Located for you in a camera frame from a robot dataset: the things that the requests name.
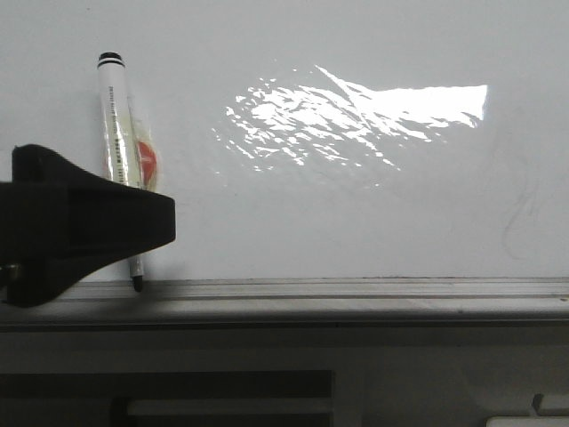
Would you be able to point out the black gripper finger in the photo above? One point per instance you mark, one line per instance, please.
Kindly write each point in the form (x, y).
(60, 223)

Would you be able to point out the white whiteboard marker pen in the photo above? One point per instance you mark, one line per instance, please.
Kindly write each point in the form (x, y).
(112, 82)

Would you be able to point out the red round magnet with tape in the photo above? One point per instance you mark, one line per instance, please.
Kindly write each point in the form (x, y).
(146, 158)

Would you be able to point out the white whiteboard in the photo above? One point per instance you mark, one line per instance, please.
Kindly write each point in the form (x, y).
(319, 139)

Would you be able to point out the aluminium whiteboard tray ledge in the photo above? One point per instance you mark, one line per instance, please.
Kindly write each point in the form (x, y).
(297, 301)

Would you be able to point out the grey metal whiteboard stand frame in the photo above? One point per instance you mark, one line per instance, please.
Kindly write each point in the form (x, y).
(370, 376)

